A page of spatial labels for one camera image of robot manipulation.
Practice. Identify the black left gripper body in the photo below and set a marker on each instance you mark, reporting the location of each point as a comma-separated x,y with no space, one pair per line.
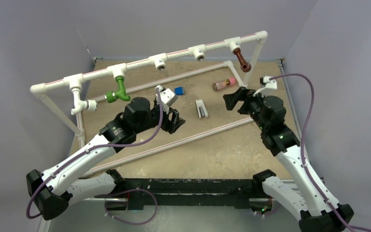
167,124

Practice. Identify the blue cube block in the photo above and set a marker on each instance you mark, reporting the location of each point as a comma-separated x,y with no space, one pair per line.
180,91

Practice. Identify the green water faucet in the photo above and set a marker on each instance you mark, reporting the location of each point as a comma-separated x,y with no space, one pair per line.
120,94

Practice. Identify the pink capped colourful can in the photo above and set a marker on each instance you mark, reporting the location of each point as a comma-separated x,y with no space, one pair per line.
219,85

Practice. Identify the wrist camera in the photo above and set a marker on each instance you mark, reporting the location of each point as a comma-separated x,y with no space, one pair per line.
167,97
267,86

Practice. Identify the white PVC pipe frame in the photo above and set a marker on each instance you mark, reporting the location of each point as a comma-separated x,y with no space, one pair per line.
195,68

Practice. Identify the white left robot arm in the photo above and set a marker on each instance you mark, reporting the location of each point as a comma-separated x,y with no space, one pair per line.
48,190

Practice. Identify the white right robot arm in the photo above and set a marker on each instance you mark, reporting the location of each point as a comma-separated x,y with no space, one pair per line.
314,207

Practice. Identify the white stapler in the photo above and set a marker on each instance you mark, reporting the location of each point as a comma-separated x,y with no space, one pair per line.
201,109

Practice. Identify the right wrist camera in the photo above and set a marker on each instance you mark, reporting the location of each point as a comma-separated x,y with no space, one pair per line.
267,86

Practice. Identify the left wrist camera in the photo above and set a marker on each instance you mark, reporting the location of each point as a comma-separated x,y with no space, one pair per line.
167,97

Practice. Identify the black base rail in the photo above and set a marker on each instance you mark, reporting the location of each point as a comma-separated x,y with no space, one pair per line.
237,193

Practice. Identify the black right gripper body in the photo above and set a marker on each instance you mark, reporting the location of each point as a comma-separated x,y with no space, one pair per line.
252,104

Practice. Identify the white water faucet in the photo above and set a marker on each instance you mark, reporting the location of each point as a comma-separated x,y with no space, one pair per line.
80,105

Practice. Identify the brown water faucet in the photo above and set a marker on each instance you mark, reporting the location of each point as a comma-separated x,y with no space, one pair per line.
245,66

